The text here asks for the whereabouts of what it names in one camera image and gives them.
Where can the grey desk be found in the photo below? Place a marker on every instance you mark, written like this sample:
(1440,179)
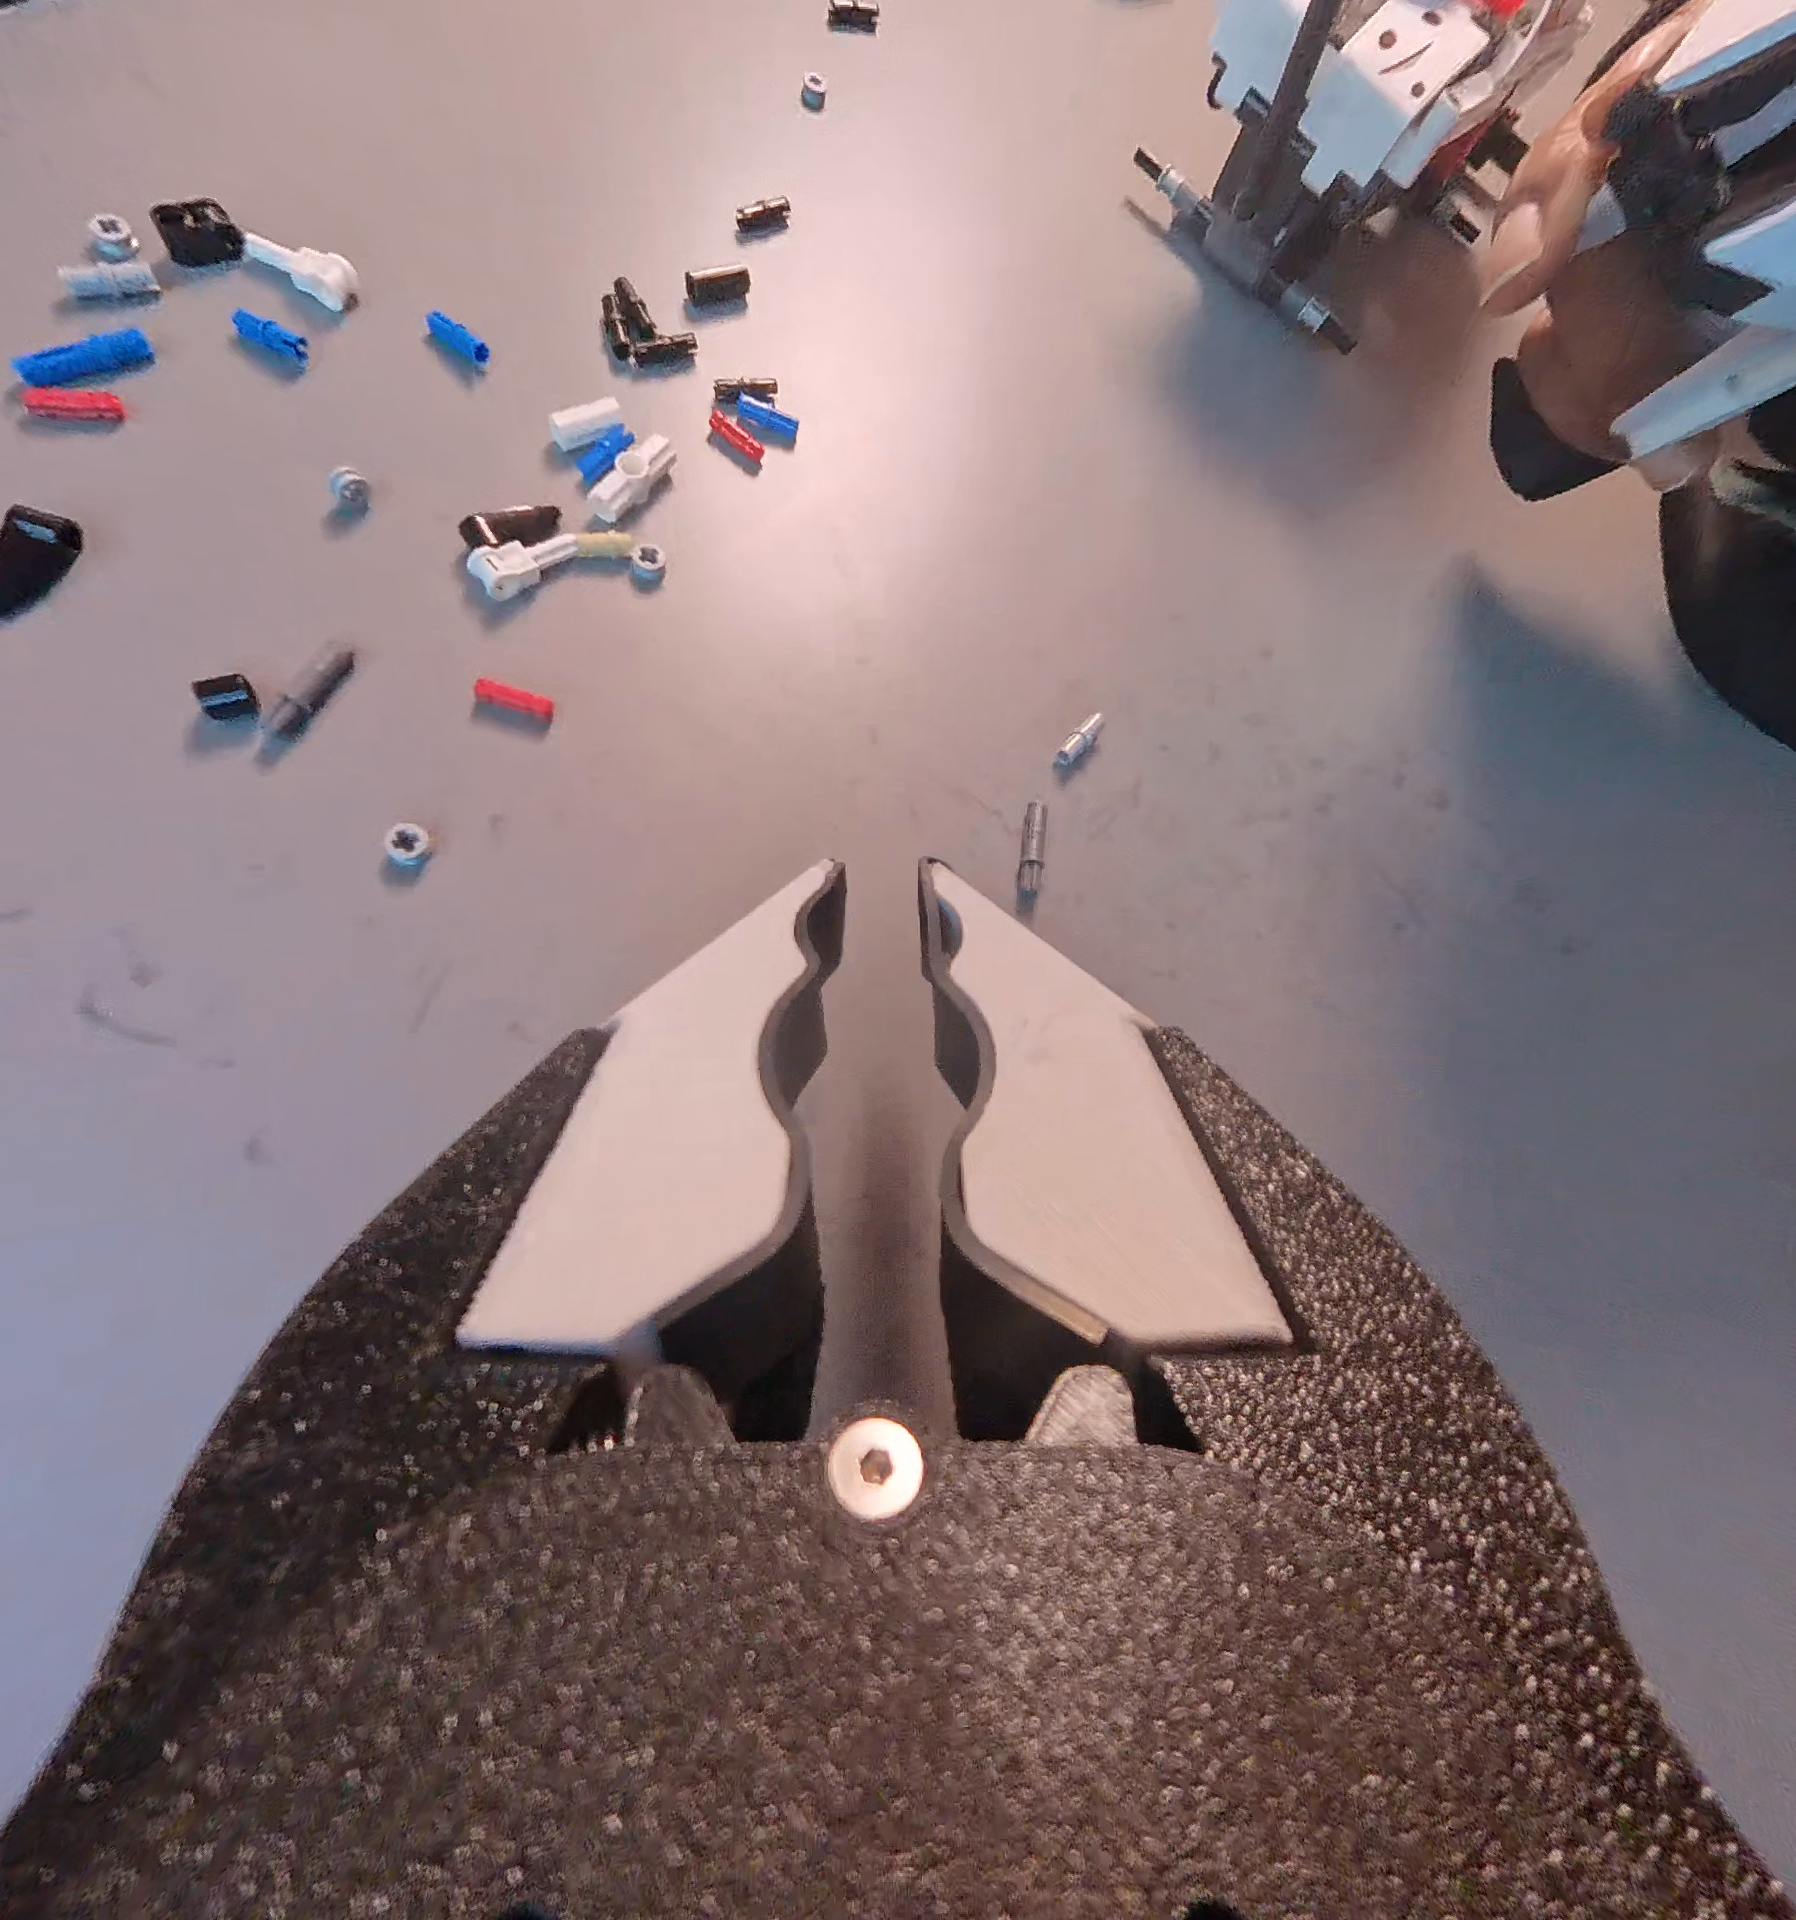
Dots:
(1291,902)

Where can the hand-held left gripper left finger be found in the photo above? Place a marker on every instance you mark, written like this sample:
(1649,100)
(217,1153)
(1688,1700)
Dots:
(658,1174)

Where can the person's right hand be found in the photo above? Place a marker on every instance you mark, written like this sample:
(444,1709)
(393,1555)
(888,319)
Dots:
(1575,211)

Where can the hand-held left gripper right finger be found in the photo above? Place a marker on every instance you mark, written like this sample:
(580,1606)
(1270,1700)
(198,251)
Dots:
(1110,1174)

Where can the white toy truck chassis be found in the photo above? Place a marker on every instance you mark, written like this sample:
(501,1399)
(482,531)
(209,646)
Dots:
(1350,121)

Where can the dark grey axle pin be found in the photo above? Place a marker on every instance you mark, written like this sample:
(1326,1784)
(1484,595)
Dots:
(1031,843)

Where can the scattered small building pieces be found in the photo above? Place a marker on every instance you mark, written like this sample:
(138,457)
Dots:
(607,455)

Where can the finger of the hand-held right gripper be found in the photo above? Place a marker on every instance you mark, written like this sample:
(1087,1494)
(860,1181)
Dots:
(1740,49)
(1771,363)

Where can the light grey small pin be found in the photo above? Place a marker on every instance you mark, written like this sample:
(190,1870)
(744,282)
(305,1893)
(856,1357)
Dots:
(1080,738)

